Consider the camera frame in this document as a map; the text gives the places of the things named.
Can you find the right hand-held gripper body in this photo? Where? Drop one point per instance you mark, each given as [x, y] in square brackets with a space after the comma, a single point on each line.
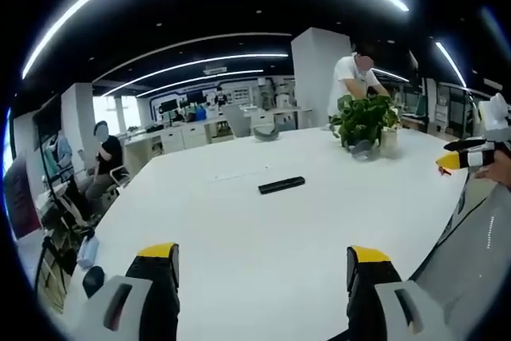
[495, 117]

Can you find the person's right hand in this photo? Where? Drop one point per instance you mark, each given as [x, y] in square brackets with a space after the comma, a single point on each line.
[495, 169]

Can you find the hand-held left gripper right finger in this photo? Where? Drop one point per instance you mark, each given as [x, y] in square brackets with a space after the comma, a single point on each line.
[383, 297]

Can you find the green potted plant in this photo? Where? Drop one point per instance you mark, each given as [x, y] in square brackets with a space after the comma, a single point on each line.
[365, 119]

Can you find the white cabinet row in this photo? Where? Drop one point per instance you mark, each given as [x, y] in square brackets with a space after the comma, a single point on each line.
[187, 133]

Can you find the black remote control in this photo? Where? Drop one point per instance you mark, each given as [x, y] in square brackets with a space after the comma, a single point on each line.
[281, 185]

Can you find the black round object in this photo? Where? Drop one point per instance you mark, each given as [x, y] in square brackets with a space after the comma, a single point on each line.
[93, 279]

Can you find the black computer monitor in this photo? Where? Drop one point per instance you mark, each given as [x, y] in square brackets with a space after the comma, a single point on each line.
[169, 105]

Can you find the white office chair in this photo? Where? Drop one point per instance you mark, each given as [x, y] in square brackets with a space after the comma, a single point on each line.
[117, 179]

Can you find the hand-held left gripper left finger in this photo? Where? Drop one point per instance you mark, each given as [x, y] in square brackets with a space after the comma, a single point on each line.
[135, 289]

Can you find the light blue tissue pack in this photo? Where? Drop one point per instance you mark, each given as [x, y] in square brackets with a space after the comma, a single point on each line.
[88, 251]

